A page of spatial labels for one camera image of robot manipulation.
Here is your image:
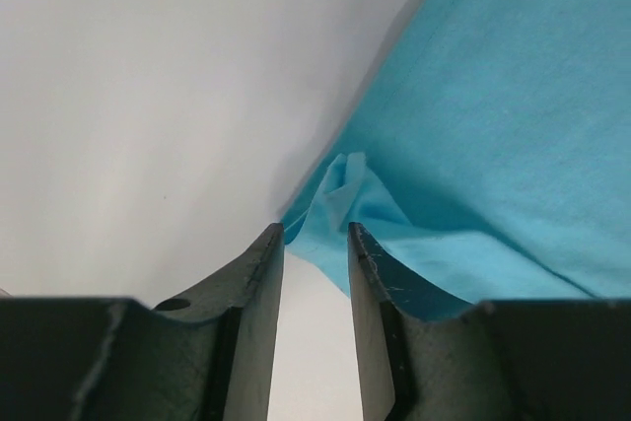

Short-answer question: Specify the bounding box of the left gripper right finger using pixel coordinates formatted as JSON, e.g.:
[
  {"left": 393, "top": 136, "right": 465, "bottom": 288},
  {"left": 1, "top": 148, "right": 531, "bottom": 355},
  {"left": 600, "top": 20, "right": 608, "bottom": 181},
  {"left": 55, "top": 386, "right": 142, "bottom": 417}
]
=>
[{"left": 348, "top": 223, "right": 630, "bottom": 420}]

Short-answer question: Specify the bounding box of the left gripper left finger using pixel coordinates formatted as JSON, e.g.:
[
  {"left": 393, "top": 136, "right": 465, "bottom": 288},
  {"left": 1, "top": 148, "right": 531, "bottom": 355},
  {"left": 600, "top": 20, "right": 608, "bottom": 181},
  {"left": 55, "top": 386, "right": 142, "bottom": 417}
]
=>
[{"left": 1, "top": 224, "right": 284, "bottom": 420}]

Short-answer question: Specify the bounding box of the light teal polo shirt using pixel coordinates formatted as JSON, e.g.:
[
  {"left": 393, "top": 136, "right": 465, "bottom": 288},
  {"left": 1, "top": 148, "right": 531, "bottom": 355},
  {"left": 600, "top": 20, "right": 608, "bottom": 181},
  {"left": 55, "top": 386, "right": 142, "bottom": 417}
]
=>
[{"left": 283, "top": 0, "right": 630, "bottom": 303}]

